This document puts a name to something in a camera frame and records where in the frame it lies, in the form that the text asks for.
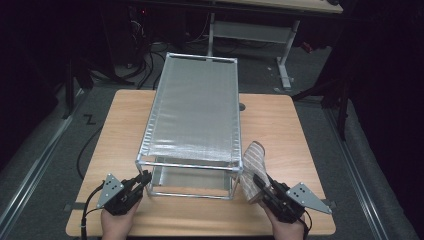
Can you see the small red object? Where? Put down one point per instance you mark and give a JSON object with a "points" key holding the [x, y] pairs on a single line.
{"points": [[307, 47]]}

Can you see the grey tape piece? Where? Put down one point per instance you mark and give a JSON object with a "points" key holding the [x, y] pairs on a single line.
{"points": [[76, 207], [328, 202]]}

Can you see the person's left hand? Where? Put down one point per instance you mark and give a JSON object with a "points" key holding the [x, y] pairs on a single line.
{"points": [[116, 226]]}

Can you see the silver two-tier metal rack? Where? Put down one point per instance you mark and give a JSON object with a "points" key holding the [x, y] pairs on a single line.
{"points": [[196, 110]]}

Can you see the beige striped towel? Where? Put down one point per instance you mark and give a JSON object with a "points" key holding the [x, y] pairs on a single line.
{"points": [[255, 160]]}

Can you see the black computer tower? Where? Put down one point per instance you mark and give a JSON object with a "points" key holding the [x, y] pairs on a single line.
{"points": [[138, 30]]}

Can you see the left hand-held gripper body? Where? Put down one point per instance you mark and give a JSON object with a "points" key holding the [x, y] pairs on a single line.
{"points": [[115, 196]]}

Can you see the aluminium floor rail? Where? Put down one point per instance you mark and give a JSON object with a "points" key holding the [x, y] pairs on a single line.
{"points": [[360, 180], [30, 176]]}

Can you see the person's right hand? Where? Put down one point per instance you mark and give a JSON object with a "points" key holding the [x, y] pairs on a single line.
{"points": [[288, 231]]}

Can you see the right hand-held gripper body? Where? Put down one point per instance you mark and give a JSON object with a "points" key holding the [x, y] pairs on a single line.
{"points": [[293, 203]]}

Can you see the black metal stand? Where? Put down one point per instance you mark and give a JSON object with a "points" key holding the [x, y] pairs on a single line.
{"points": [[69, 90], [341, 110]]}

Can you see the white-legged background desk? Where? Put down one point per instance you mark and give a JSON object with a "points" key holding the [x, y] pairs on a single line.
{"points": [[250, 31]]}

